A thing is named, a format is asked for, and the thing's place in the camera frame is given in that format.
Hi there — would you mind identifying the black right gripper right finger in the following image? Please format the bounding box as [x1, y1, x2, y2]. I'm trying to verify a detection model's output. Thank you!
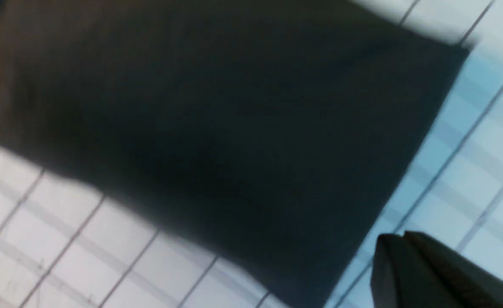
[403, 231, 503, 308]

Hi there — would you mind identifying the dark gray long-sleeved shirt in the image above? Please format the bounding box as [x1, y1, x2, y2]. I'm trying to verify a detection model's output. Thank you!
[0, 0, 470, 308]

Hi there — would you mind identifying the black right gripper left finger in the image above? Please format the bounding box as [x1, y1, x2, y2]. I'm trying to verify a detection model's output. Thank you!
[370, 234, 409, 308]

